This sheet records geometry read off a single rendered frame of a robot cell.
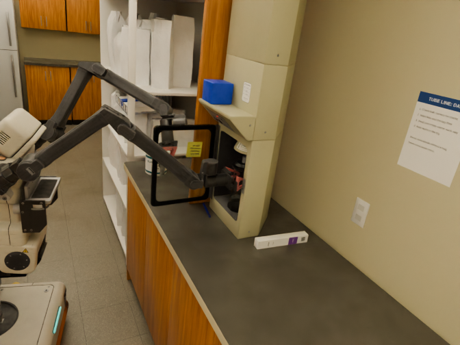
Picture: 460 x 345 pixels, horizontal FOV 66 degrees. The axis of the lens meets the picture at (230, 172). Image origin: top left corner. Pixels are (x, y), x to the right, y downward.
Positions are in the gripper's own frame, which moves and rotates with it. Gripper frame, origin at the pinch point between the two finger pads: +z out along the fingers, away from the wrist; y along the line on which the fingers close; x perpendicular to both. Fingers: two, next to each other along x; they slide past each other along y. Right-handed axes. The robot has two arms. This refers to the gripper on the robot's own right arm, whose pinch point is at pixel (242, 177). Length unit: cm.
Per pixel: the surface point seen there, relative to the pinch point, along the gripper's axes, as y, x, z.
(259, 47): -9, -59, -7
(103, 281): 89, 117, -50
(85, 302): 72, 117, -64
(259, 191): -14.3, 0.4, 0.8
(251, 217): -14.3, 13.2, -1.4
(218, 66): 23, -47, -7
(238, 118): -14.4, -32.7, -14.7
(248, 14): 2, -70, -7
